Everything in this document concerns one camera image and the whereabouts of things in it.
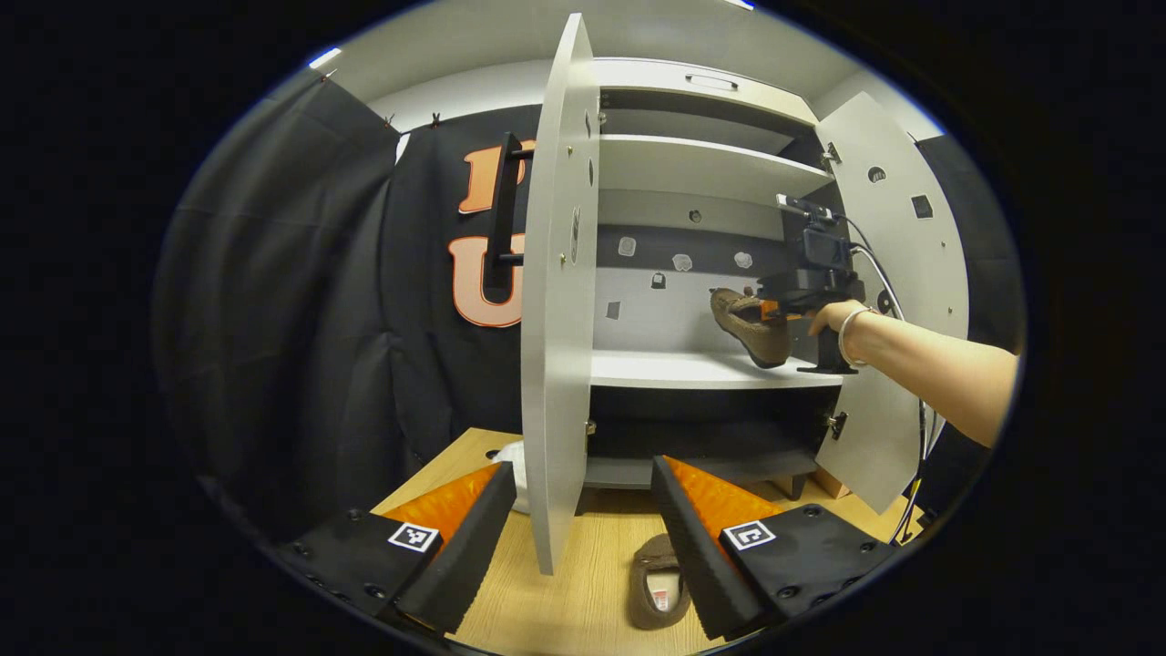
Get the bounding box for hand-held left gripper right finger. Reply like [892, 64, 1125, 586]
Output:
[650, 456, 898, 641]

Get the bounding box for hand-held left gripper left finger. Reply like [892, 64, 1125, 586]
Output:
[273, 460, 518, 636]

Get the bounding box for brown fuzzy shoe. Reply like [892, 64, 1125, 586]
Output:
[627, 533, 693, 631]
[710, 287, 793, 370]

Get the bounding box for white shoe cabinet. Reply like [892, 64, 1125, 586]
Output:
[583, 56, 848, 493]

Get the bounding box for white cabinet drawer front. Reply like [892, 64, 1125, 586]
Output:
[597, 57, 821, 128]

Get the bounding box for white lidded pot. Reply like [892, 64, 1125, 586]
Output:
[495, 440, 531, 514]

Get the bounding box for black backdrop cloth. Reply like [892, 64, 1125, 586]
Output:
[153, 68, 1026, 548]

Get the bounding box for silver bracelet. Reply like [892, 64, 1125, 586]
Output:
[837, 306, 880, 367]

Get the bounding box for black door handle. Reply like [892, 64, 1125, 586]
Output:
[481, 132, 537, 303]

